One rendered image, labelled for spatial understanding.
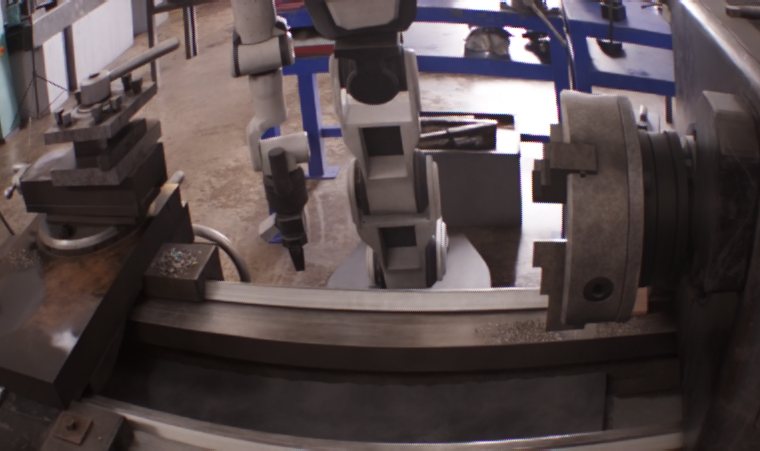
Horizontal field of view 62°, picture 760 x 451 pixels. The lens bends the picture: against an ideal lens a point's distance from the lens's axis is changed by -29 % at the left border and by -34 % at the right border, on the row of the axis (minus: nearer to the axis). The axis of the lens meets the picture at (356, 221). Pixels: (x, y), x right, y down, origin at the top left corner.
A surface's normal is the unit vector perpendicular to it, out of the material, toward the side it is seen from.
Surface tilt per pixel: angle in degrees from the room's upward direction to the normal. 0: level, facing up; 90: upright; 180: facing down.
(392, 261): 38
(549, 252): 72
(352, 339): 0
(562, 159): 42
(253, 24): 106
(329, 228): 0
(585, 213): 64
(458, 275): 0
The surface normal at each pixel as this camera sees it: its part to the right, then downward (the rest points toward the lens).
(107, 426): -0.11, -0.87
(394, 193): -0.05, 0.72
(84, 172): -0.25, 0.49
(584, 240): -0.23, 0.26
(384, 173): -0.14, -0.50
